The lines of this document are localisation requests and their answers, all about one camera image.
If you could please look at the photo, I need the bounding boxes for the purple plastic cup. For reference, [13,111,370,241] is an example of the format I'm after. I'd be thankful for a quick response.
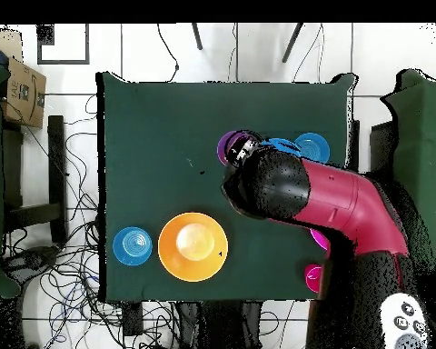
[216,130,256,167]

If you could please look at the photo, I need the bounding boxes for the blue plastic bowl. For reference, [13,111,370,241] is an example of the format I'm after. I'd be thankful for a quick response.
[260,137,302,158]

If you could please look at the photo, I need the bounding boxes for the large pink plastic bowl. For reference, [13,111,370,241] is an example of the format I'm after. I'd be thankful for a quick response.
[309,227,331,252]

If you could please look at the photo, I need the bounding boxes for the translucent blue shallow bowl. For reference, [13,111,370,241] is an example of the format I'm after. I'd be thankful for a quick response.
[293,132,331,165]
[112,225,154,267]

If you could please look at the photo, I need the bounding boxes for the dark green table cloth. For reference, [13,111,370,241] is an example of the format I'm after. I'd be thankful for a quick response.
[95,71,359,304]

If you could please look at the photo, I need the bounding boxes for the large orange plastic bowl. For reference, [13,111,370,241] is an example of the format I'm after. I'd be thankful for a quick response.
[157,211,229,284]

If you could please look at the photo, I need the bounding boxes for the dark grey tripod leg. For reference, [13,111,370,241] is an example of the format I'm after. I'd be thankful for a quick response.
[281,23,305,64]
[191,23,204,51]

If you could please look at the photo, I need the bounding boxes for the red plastic cup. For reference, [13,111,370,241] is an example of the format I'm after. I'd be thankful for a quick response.
[303,264,323,294]

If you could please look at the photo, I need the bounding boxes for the black table foot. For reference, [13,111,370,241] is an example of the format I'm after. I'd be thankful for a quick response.
[121,301,144,337]

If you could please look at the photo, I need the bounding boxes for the cardboard box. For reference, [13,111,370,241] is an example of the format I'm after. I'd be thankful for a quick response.
[0,55,47,129]

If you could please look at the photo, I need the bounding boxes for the thin black cable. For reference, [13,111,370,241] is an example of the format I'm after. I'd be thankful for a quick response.
[156,23,180,83]

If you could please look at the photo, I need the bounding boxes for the tangle of floor cables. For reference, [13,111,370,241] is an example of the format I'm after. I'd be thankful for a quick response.
[3,94,175,349]

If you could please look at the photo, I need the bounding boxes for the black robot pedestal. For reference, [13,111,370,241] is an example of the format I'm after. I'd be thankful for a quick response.
[173,300,264,349]

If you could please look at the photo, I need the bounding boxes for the black stool frame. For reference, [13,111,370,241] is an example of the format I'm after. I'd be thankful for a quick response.
[1,115,69,245]

